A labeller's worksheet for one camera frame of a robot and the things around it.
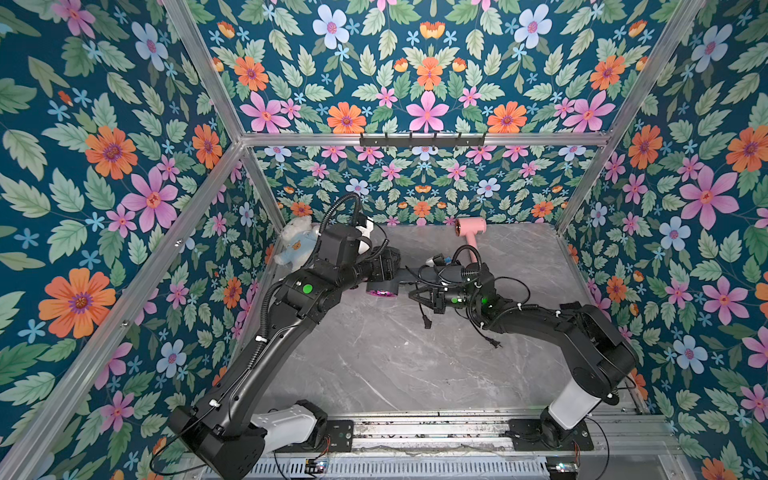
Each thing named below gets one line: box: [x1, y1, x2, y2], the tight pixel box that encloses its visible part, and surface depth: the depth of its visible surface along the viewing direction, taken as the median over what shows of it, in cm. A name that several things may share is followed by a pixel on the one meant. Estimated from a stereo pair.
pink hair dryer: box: [455, 217, 487, 263], surface depth 117 cm
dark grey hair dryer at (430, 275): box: [366, 264, 475, 297], surface depth 63 cm
